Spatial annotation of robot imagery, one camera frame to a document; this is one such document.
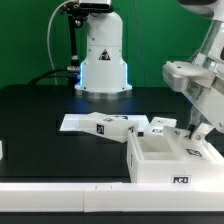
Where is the white cabinet door panel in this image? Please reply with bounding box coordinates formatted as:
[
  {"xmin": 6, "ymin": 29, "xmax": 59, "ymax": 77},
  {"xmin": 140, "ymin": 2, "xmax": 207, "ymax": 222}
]
[{"xmin": 163, "ymin": 126, "xmax": 224, "ymax": 163}]

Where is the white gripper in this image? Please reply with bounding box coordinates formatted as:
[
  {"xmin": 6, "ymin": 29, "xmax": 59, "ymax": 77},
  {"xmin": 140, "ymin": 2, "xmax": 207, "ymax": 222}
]
[{"xmin": 186, "ymin": 53, "xmax": 224, "ymax": 140}]

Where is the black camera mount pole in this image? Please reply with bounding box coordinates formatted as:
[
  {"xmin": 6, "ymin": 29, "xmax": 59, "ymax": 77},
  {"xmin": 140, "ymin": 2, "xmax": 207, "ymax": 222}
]
[{"xmin": 60, "ymin": 2, "xmax": 88, "ymax": 87}]

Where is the black cable bundle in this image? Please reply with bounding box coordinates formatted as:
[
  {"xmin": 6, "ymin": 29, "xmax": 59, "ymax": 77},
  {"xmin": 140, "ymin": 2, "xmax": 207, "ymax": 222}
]
[{"xmin": 27, "ymin": 68, "xmax": 81, "ymax": 86}]

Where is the white cabinet body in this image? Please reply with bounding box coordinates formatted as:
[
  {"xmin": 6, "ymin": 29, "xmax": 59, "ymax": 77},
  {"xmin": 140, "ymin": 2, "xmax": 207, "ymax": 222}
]
[{"xmin": 127, "ymin": 133, "xmax": 224, "ymax": 184}]

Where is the white cabinet top block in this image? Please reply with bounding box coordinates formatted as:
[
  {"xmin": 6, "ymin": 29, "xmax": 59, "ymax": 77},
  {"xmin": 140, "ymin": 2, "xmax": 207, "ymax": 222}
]
[{"xmin": 83, "ymin": 112, "xmax": 138, "ymax": 143}]

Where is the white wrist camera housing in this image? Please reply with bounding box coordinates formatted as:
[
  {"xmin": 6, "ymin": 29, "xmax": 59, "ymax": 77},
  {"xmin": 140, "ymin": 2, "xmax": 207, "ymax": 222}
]
[{"xmin": 162, "ymin": 61, "xmax": 216, "ymax": 92}]

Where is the flat white base sheet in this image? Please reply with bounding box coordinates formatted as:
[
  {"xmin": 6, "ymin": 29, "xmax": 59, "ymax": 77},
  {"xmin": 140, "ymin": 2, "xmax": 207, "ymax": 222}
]
[{"xmin": 60, "ymin": 114, "xmax": 149, "ymax": 132}]

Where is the white front fence bar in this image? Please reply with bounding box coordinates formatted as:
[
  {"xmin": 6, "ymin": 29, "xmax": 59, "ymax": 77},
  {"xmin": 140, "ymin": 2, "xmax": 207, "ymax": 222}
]
[{"xmin": 0, "ymin": 183, "xmax": 224, "ymax": 212}]

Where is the white left edge block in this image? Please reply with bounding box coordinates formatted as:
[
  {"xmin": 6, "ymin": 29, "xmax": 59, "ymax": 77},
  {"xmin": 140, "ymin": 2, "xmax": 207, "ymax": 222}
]
[{"xmin": 0, "ymin": 140, "xmax": 3, "ymax": 160}]

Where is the small white cabinet panel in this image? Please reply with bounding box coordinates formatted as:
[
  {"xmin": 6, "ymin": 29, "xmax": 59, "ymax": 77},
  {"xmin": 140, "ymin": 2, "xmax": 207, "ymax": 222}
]
[{"xmin": 144, "ymin": 117, "xmax": 177, "ymax": 136}]

